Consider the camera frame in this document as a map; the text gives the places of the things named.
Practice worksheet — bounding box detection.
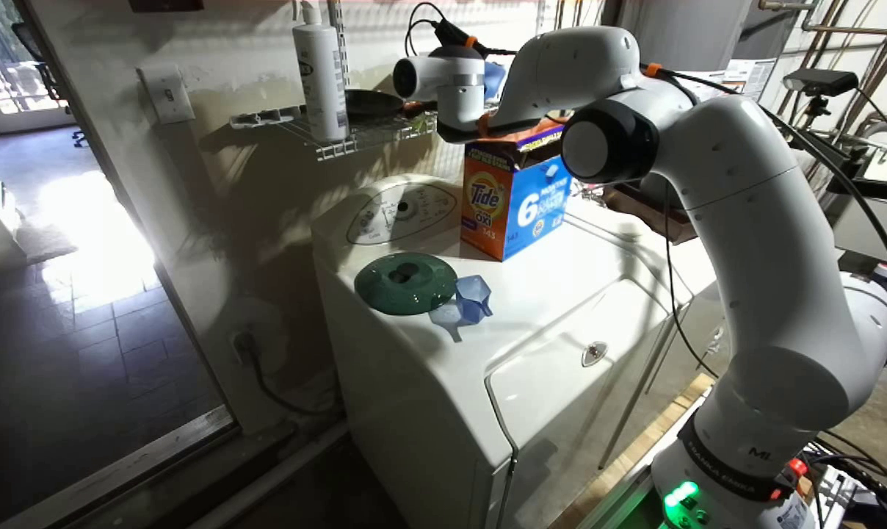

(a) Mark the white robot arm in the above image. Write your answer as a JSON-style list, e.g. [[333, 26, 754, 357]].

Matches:
[[394, 26, 887, 529]]

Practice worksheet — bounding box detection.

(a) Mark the dark blue measuring cup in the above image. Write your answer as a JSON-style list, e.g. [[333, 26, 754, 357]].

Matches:
[[430, 276, 493, 342]]

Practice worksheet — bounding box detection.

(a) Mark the dark green round lid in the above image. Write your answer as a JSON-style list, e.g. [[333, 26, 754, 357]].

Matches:
[[355, 253, 455, 314]]

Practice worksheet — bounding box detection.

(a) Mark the white washing machine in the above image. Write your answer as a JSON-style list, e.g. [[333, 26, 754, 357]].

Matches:
[[314, 173, 712, 529]]

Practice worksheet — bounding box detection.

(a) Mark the blue orange detergent box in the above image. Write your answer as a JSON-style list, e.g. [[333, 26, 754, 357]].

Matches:
[[461, 120, 574, 263]]

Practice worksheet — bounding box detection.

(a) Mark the tall white spray bottle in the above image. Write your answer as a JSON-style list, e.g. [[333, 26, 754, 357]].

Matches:
[[295, 0, 349, 145]]

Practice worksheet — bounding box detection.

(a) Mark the wooden pallet board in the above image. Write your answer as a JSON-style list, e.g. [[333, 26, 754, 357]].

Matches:
[[549, 373, 713, 529]]

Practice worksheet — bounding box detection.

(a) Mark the white wire shelf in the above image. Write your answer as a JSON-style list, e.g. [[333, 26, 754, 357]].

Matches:
[[230, 97, 439, 162]]

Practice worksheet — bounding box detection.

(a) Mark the white wall outlet plate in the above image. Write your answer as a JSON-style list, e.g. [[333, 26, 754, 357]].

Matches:
[[139, 67, 193, 125]]

